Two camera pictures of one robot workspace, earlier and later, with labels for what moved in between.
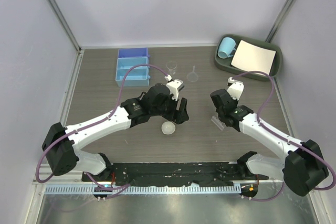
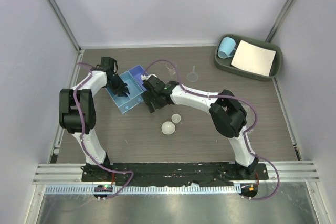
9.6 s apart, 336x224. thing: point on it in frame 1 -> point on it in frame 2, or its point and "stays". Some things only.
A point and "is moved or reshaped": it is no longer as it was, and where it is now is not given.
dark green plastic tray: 226,63 stays
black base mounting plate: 213,173 stays
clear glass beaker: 171,66 stays
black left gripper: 182,115 -> 120,92
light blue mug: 227,48 stays
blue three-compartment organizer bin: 127,58 is moved or reshaped
